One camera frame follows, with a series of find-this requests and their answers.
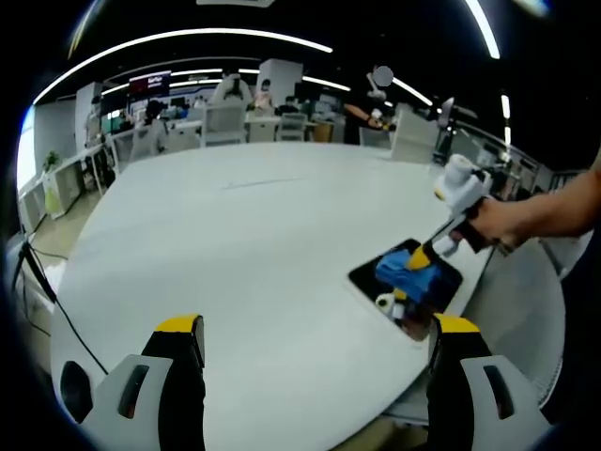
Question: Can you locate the curved ceiling light strip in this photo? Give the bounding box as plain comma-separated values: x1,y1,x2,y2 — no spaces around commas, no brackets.
33,28,334,103

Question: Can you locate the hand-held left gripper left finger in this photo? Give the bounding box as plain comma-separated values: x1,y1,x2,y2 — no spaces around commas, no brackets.
93,313,208,451

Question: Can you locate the white mesh chair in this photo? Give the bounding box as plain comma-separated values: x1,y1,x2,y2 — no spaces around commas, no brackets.
205,103,248,147
275,112,310,143

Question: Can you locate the red sign screen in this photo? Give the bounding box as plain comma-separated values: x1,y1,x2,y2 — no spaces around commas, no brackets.
129,72,171,99

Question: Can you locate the black cable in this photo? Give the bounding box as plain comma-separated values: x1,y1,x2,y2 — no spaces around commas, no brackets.
18,229,110,377

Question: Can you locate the yellow green bag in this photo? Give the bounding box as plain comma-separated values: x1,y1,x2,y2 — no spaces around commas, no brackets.
43,169,64,216

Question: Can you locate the black tray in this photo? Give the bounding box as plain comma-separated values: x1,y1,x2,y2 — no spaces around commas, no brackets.
347,238,465,348

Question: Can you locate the white chair backrest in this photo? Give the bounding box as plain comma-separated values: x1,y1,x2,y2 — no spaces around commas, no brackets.
391,102,441,164

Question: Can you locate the person's right hand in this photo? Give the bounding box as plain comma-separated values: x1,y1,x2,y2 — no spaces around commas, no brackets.
469,196,525,257

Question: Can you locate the blue cleaning cloth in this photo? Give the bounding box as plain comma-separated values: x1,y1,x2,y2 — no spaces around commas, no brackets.
375,247,464,309

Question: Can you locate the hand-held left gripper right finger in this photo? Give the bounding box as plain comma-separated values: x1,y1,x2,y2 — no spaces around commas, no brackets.
425,312,550,451

